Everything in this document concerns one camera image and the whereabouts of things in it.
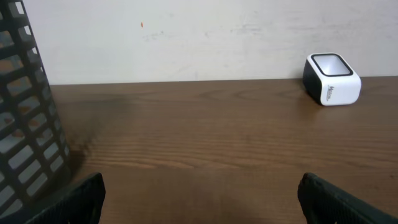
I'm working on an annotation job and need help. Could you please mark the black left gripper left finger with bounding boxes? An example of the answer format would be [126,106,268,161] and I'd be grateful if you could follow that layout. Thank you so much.
[25,172,106,224]

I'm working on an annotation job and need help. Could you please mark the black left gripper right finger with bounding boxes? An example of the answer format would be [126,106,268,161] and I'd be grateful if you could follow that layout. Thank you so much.
[297,172,397,224]

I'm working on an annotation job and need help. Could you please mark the white barcode scanner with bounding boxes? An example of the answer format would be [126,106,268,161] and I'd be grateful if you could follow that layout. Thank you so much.
[302,52,362,106]

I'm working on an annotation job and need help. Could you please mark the dark grey plastic basket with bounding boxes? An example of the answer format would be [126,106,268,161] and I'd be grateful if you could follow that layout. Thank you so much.
[1,0,70,218]

